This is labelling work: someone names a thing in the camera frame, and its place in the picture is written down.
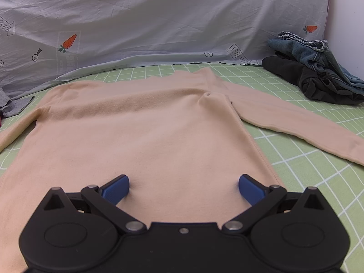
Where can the grey garment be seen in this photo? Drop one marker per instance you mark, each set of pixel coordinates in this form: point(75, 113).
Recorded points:
point(15, 105)

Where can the folded black garment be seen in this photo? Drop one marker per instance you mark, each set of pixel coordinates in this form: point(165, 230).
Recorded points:
point(293, 71)

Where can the grey carrot-print blanket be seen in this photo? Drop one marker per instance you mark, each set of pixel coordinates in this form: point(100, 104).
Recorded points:
point(156, 22)

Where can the beige long-sleeve shirt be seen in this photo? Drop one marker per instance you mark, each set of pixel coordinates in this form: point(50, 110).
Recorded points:
point(142, 133)

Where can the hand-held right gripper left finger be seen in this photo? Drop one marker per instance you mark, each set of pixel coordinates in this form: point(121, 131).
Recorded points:
point(117, 189)

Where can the folded blue jeans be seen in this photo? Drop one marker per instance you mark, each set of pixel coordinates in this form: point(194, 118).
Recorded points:
point(312, 54)

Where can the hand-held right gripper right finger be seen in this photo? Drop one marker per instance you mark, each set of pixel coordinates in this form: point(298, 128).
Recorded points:
point(250, 189)

